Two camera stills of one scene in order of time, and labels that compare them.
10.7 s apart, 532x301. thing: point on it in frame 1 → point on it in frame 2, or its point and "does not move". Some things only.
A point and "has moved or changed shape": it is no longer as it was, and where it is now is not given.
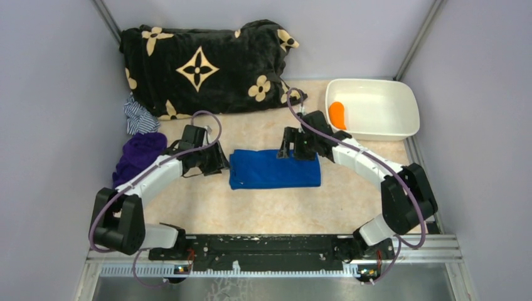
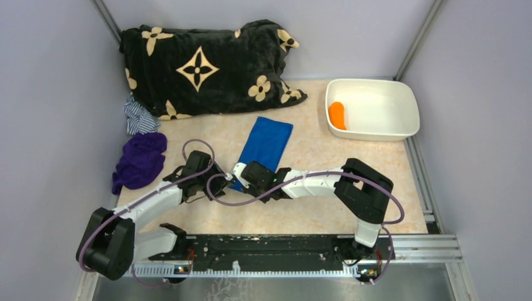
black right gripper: [292, 135] → [250, 190]
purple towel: [138, 150] does not move
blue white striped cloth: [139, 121] does not move
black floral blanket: [177, 73] does not move
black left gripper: [219, 162] → [219, 184]
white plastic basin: [376, 110] does not move
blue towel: [264, 169] has moved or changed shape
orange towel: [336, 112] does not move
